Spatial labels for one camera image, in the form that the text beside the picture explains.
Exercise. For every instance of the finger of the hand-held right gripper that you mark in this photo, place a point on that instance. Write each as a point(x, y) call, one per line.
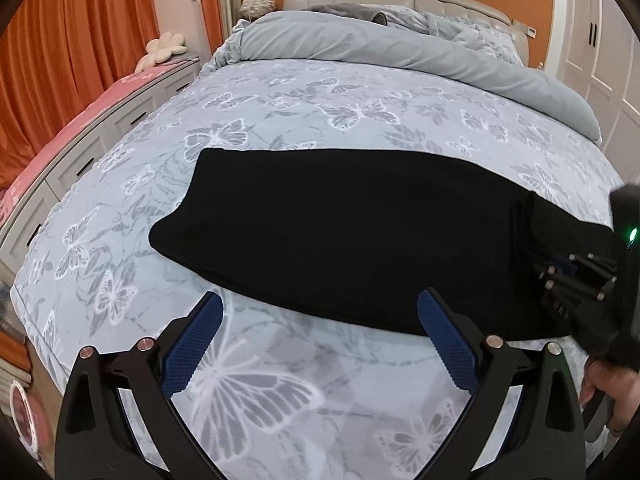
point(575, 286)
point(592, 261)

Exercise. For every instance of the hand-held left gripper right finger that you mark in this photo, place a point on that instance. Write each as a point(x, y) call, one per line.
point(445, 340)

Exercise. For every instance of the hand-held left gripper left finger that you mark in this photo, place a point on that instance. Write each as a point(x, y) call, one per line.
point(192, 345)

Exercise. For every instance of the black pants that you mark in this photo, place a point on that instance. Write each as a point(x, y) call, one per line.
point(325, 225)

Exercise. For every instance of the person's right hand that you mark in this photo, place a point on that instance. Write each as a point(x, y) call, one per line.
point(625, 395)

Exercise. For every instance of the round red white object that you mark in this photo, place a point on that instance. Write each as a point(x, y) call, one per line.
point(22, 415)

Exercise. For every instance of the white wardrobe doors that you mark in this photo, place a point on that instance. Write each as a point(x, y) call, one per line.
point(600, 60)

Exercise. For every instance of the white drawer cabinet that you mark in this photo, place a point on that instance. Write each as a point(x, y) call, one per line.
point(75, 160)

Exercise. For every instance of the pink seat cushion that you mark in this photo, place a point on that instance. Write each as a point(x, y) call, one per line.
point(90, 110)

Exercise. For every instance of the grey butterfly print blanket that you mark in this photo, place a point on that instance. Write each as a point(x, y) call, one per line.
point(300, 110)

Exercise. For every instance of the cream flower shaped pillow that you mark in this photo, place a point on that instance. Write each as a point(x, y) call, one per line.
point(160, 50)

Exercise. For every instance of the orange curtain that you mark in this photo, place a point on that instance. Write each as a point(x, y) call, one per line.
point(209, 5)
point(75, 60)

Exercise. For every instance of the plain grey duvet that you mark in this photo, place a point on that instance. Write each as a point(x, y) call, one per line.
point(350, 40)

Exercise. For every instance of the dark grey throw blanket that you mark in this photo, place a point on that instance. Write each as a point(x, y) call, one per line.
point(345, 10)

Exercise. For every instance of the white wall switch panel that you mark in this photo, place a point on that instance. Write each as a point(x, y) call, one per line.
point(525, 29)

